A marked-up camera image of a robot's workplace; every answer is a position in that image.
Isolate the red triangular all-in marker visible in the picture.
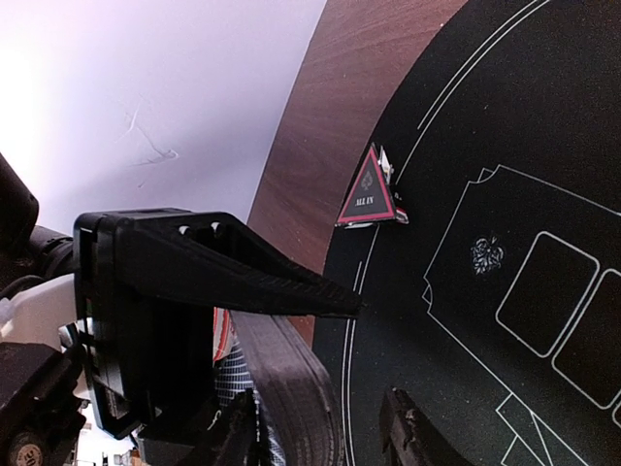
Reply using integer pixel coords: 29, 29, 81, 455
335, 143, 409, 229

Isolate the blue patterned card deck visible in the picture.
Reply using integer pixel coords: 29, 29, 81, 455
213, 308, 344, 465

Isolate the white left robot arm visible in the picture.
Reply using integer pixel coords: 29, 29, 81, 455
1, 163, 364, 465

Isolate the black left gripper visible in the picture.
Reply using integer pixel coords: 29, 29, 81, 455
74, 208, 365, 439

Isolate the round black poker mat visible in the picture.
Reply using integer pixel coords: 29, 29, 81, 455
314, 1, 620, 465

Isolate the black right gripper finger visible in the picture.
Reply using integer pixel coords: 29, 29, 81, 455
379, 387, 472, 466
232, 312, 343, 465
164, 388, 257, 465

